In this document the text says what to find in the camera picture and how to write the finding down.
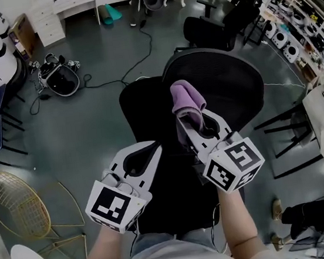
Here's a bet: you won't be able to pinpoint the person's right forearm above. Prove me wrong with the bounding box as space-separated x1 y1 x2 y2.
216 186 270 259

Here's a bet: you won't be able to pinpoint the row of white round appliances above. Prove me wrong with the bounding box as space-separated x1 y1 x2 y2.
257 0 324 71

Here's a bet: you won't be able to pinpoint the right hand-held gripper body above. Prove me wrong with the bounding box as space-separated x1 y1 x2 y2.
194 127 268 195

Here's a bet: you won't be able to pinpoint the person's blue jeans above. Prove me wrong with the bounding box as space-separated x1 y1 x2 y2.
128 224 220 259

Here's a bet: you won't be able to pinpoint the black cable with adapter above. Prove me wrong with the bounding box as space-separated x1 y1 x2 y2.
25 73 96 116

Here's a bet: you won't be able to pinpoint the white floor cable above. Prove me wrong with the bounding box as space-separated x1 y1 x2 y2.
258 35 307 94

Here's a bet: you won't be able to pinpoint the cardboard box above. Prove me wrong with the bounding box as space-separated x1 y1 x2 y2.
4 12 39 62

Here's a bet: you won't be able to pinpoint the white drawer desk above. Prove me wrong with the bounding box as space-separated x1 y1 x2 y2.
26 0 103 49

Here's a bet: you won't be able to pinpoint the purple cloth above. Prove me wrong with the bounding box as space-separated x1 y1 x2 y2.
168 77 210 139

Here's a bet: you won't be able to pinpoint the black mesh office chair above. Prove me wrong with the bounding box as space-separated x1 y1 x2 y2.
113 39 282 238

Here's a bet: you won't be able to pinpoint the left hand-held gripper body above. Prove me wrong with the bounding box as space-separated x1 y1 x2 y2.
80 163 157 239

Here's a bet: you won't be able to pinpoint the person's left forearm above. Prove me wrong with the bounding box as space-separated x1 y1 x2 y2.
79 221 138 259

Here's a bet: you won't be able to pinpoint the gold wire chair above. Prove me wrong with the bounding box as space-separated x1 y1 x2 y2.
0 160 87 245

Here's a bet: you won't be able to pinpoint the grey rolled mat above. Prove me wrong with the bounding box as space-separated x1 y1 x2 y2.
97 4 114 27

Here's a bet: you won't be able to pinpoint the long black floor cable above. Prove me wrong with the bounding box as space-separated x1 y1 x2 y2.
76 19 159 91

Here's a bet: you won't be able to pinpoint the teal rolled mat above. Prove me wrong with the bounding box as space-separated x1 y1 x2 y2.
103 1 124 23

